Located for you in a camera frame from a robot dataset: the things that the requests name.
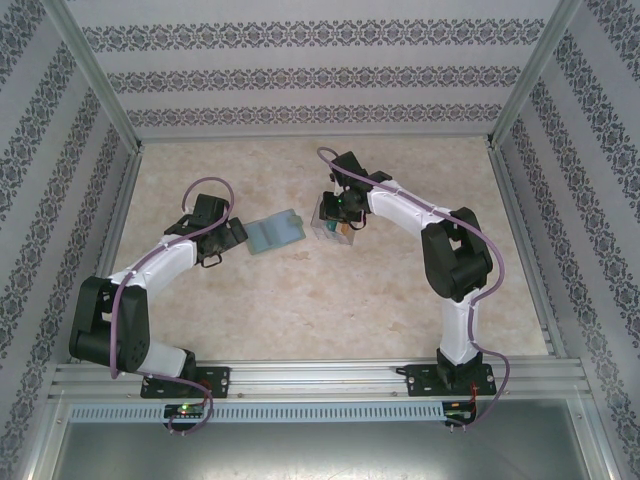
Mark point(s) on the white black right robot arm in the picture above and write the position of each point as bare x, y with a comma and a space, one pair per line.
455, 330

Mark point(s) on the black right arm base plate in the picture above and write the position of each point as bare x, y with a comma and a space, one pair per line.
420, 382

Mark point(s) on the aluminium frame side rail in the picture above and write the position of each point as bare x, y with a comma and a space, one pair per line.
112, 235
526, 250

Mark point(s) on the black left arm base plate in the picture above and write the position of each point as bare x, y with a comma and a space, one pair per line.
215, 382

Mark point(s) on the teal plastic lid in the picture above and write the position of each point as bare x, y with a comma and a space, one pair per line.
280, 232

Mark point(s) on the grey metal sheet panel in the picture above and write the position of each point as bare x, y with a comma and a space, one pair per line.
320, 450

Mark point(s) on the small circuit board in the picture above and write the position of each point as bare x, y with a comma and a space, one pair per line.
460, 407
185, 411

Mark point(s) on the thin aluminium frame rail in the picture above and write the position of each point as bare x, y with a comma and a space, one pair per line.
315, 136

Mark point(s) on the wide aluminium mounting rail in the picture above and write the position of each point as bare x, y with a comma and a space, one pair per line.
320, 380

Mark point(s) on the clear acrylic card box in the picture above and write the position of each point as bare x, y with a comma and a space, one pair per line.
320, 232

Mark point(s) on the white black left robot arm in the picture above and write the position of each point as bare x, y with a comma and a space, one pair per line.
170, 262

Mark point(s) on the cream card stack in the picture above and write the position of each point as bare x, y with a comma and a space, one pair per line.
345, 229

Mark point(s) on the aluminium frame post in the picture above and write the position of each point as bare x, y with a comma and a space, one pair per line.
95, 70
535, 70

